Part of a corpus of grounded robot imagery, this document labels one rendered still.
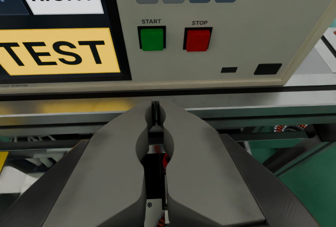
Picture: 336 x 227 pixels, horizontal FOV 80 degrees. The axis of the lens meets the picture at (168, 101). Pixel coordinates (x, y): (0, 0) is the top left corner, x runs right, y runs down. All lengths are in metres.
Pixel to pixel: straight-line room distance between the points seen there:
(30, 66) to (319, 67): 0.32
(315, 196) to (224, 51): 0.53
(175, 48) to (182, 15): 0.03
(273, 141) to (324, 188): 0.38
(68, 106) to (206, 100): 0.14
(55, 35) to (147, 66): 0.08
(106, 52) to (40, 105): 0.10
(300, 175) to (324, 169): 0.07
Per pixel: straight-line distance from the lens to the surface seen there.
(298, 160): 0.39
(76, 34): 0.19
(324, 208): 0.67
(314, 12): 0.21
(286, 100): 0.25
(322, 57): 0.33
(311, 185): 0.67
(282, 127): 0.66
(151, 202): 0.51
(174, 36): 0.18
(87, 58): 0.20
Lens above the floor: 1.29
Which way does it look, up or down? 55 degrees down
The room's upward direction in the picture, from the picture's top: 1 degrees clockwise
